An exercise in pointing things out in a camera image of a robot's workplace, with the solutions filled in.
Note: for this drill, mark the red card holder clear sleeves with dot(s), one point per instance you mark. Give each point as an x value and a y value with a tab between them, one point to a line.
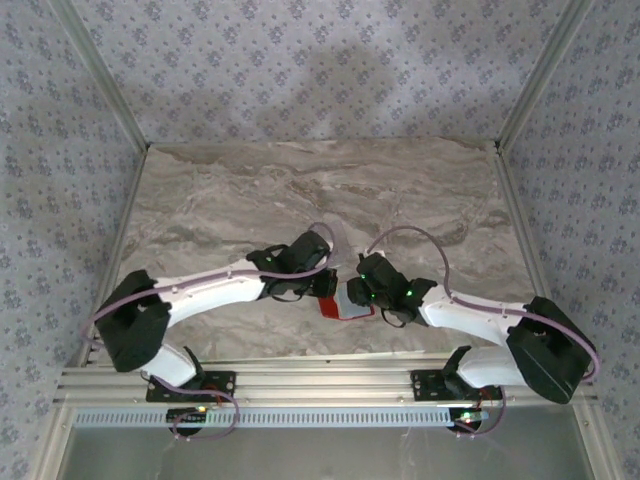
330	309

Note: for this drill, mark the aluminium table edge rail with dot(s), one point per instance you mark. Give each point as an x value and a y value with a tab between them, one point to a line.
520	225
122	240

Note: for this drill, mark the aluminium frame leg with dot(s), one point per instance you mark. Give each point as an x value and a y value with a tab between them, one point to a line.
52	445
595	445

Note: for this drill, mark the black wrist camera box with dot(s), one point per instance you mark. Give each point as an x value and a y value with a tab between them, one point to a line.
377	272
310	247

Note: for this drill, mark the aluminium mounting beam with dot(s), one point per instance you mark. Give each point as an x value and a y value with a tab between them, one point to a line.
320	380

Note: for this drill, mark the grey metal panel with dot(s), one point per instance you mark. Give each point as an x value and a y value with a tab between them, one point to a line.
320	457

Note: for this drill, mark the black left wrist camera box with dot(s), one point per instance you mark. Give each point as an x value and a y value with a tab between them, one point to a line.
310	247

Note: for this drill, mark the aluminium frame post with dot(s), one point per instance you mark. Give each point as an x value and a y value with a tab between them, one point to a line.
105	80
542	75

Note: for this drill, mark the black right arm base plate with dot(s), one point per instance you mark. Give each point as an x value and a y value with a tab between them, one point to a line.
425	385

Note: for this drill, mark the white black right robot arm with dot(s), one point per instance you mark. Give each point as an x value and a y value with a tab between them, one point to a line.
465	315

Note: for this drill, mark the black controller board green light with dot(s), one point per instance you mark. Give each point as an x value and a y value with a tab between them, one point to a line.
467	419
187	416

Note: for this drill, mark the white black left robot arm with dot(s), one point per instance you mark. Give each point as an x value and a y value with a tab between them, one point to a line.
215	295

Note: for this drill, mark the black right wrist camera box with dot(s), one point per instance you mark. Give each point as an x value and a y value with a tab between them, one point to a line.
377	272

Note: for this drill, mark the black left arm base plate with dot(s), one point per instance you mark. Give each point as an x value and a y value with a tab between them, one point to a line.
225	382

